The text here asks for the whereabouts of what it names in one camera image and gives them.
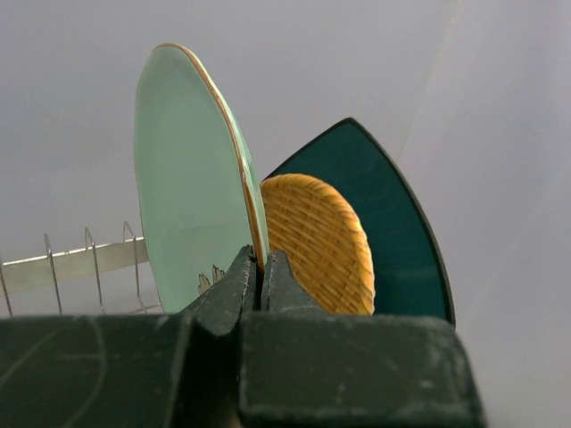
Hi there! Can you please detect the stainless steel dish rack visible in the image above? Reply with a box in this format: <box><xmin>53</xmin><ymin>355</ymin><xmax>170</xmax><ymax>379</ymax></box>
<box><xmin>1</xmin><ymin>221</ymin><xmax>162</xmax><ymax>317</ymax></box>

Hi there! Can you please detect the light green floral plate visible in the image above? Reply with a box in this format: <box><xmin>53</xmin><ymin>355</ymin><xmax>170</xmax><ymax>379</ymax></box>
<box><xmin>134</xmin><ymin>43</ymin><xmax>270</xmax><ymax>313</ymax></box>

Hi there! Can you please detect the woven bamboo round plate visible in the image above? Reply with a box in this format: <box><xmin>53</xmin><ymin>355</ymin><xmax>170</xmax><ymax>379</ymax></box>
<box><xmin>261</xmin><ymin>173</ymin><xmax>376</xmax><ymax>316</ymax></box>

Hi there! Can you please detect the dark teal square plate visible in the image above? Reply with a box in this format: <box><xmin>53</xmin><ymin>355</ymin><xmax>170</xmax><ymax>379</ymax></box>
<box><xmin>270</xmin><ymin>118</ymin><xmax>456</xmax><ymax>325</ymax></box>

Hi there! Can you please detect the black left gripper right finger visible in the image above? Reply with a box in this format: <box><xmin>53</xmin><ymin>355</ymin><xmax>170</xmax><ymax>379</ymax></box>
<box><xmin>261</xmin><ymin>250</ymin><xmax>326</xmax><ymax>315</ymax></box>

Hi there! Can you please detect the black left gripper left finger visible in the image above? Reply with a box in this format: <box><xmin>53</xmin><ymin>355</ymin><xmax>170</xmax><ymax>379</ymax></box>
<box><xmin>181</xmin><ymin>245</ymin><xmax>257</xmax><ymax>335</ymax></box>

